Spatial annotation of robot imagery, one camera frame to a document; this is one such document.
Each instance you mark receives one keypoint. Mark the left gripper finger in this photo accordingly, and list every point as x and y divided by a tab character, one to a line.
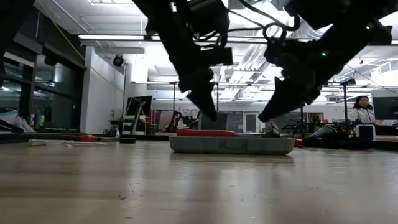
203	104

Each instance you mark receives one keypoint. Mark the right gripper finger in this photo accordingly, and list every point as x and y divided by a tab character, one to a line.
283	102

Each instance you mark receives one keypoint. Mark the red tape measure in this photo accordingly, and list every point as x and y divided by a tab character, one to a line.
298	142

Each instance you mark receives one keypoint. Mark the grey plastic tool case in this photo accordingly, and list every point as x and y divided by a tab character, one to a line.
230	145

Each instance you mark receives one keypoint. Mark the thin steel screwdriver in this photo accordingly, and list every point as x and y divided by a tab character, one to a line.
49	142

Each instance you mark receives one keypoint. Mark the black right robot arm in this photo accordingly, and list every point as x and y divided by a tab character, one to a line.
326	12

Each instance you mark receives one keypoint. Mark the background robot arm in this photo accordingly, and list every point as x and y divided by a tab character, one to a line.
180	119

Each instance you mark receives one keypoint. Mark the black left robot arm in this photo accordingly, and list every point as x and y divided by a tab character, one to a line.
174	28

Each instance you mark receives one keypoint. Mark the grey framed screen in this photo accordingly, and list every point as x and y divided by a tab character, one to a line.
222	123

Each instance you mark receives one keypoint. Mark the glass panel door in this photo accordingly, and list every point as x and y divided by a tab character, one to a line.
251	123

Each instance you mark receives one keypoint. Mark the dark computer monitor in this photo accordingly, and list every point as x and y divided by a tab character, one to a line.
133	105
385	107

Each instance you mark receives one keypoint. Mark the person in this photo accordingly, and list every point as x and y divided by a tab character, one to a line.
362	113

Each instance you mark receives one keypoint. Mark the white boxy device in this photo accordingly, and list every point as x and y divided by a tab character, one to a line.
367	132

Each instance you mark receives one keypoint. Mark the long ceiling light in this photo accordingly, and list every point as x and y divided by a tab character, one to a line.
109	37

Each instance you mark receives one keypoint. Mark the white and teal bundle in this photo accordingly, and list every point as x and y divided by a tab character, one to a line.
9	116

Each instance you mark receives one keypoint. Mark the black dome ceiling camera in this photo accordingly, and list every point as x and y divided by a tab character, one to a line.
118	60

